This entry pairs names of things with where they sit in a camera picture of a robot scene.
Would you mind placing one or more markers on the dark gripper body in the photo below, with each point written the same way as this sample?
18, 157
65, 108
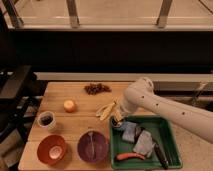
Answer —
117, 120

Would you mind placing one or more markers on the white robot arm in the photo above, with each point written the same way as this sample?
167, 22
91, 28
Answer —
140, 94

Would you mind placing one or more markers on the green plastic tray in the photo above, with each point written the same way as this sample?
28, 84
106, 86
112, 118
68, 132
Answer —
161, 131

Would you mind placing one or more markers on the orange carrot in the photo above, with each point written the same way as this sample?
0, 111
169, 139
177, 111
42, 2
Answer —
124, 156

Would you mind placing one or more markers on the grey cloth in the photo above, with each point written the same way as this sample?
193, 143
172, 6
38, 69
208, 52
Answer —
144, 144

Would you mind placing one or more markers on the bunch of dark grapes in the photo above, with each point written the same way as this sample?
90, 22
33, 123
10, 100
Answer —
93, 89

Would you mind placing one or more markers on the orange fruit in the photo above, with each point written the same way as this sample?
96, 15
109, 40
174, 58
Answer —
69, 106

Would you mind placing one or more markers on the red bowl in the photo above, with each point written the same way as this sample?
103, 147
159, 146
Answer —
51, 149

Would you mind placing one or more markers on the white cup dark inside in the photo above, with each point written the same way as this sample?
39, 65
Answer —
47, 120

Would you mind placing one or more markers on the black side furniture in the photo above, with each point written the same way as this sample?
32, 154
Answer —
11, 93

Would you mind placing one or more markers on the black handled knife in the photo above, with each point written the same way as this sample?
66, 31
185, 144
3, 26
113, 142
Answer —
160, 155

